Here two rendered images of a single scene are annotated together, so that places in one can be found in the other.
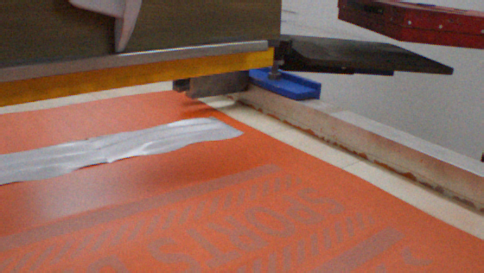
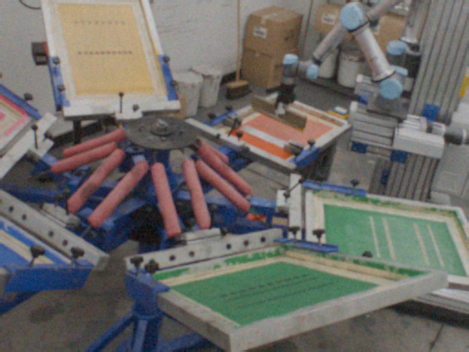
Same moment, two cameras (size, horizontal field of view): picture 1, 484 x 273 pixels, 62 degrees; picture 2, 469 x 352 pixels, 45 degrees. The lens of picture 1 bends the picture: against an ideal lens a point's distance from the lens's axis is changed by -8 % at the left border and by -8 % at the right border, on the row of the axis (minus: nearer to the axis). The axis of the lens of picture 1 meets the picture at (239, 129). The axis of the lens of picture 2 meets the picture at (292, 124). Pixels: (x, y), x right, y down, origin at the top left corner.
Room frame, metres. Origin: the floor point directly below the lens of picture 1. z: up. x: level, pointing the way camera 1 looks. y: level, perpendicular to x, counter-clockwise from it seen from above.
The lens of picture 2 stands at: (1.43, 2.84, 2.39)
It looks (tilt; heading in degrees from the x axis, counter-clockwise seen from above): 25 degrees down; 247
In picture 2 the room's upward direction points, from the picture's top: 11 degrees clockwise
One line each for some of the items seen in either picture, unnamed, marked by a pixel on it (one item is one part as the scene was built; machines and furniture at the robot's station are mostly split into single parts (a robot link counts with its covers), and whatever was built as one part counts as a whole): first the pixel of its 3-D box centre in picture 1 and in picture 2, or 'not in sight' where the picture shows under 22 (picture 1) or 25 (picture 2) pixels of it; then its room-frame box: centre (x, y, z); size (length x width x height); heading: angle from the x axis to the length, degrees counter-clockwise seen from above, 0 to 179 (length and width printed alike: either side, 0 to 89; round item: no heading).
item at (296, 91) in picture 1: (237, 82); (219, 123); (0.68, 0.01, 0.98); 0.30 x 0.05 x 0.07; 41
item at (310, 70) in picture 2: not in sight; (308, 69); (0.26, 0.17, 1.39); 0.11 x 0.11 x 0.08; 55
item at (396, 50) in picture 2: not in sight; (396, 52); (-0.42, -0.10, 1.42); 0.13 x 0.12 x 0.14; 35
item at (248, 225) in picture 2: not in sight; (293, 234); (0.53, 0.96, 0.90); 1.24 x 0.06 x 0.06; 161
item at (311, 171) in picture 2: not in sight; (307, 163); (0.15, 0.17, 0.79); 0.46 x 0.09 x 0.33; 41
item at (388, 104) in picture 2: not in sight; (389, 97); (-0.18, 0.34, 1.31); 0.15 x 0.15 x 0.10
